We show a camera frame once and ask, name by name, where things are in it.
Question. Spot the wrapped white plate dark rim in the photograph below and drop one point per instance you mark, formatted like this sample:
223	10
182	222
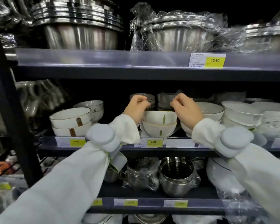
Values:
221	174

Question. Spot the stack of dark striped bowls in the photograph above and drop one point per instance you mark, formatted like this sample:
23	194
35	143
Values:
150	98

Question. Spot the white bowl with green leaf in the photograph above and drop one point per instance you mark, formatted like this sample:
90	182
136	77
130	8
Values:
158	131
158	117

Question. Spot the person's right forearm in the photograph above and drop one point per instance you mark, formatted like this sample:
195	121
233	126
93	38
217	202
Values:
259	170

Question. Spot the stack of white dark-rimmed bowls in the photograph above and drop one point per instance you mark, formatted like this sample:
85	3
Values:
92	109

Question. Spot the pale blue left wrist tracker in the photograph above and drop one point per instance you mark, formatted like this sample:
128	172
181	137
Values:
100	137

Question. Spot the person's right hand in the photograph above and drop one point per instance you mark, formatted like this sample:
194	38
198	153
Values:
189	113

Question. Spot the stack of plain white bowls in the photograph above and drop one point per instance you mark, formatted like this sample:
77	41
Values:
241	114

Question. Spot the pale blue wrist tracker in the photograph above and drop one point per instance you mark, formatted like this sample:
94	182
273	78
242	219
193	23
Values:
235	142
100	137

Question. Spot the person's left hand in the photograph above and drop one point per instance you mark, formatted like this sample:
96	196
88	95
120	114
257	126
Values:
134	109

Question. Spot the pale blue right wrist tracker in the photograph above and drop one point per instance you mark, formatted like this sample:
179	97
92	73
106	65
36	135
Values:
235	142

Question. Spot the stack of wide white bowls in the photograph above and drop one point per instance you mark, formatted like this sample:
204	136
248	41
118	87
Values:
275	118

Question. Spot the white shallow bowl dark rim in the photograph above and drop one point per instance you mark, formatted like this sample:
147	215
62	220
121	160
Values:
212	110

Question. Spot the person's right fingers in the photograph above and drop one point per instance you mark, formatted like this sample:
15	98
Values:
177	102

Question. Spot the dark metal shelf unit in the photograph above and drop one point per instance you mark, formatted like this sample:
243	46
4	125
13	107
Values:
140	72

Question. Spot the white bowl with brown label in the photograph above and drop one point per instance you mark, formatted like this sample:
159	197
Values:
67	131
68	117

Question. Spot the plastic-wrapped grey bowl stack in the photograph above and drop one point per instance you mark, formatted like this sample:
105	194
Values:
165	99

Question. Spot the plastic-wrapped clear glassware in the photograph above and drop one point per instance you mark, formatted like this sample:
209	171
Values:
40	96

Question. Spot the small steel cup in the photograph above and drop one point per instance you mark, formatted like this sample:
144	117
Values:
110	176

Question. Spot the steel bowl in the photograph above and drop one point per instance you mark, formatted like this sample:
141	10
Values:
150	219

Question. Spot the stack of bare steel basins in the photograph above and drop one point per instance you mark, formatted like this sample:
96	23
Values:
80	25

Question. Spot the white wrapped dish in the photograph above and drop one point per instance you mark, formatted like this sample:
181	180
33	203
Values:
196	219

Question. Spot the plastic-wrapped stack of steel basins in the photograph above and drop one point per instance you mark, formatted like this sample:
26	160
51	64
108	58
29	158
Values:
177	32
266	37

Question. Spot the person's left forearm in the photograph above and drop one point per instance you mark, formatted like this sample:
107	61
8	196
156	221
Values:
67	181

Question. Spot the stack of white plates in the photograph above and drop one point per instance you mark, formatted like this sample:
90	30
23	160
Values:
99	219

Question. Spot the person's left fingers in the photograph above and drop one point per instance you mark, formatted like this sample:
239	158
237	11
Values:
143	103

